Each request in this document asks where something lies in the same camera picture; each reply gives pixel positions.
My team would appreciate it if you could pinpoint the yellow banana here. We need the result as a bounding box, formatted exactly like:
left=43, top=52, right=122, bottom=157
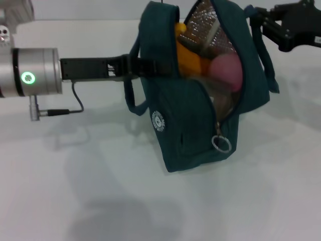
left=175, top=22, right=209, bottom=79

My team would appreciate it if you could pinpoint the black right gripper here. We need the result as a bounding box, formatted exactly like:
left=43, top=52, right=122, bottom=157
left=248, top=0, right=321, bottom=53

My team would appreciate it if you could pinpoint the dark teal insulated lunch bag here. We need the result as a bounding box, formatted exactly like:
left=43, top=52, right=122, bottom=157
left=124, top=0, right=280, bottom=174

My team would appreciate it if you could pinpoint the pink round fruit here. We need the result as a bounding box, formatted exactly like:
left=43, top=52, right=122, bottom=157
left=210, top=54, right=244, bottom=92

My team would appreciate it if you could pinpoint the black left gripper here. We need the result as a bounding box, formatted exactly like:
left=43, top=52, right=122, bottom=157
left=59, top=53, right=177, bottom=83

